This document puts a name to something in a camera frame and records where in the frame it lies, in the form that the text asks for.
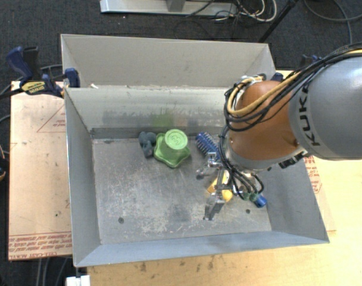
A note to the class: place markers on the brown cardboard board red print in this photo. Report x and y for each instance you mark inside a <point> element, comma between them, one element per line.
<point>38,171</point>

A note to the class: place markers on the green star-shaped cup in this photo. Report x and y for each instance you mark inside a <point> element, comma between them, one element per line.
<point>172,149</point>

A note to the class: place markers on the blue hairbrush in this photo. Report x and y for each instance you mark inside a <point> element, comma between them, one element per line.
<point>205,143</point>

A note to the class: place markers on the dark grey toy animal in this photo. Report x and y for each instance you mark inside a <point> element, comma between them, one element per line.
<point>146,144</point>

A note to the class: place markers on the small blue cylinder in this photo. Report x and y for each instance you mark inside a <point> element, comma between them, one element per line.
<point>260,201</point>

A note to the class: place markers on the yellow toy piece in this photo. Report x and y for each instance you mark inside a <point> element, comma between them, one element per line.
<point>227,195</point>

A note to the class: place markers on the grey metal bin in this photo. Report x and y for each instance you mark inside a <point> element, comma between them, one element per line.
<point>145,195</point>

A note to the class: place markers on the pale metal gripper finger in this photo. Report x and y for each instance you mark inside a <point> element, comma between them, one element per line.
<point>212,159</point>
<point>214,207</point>

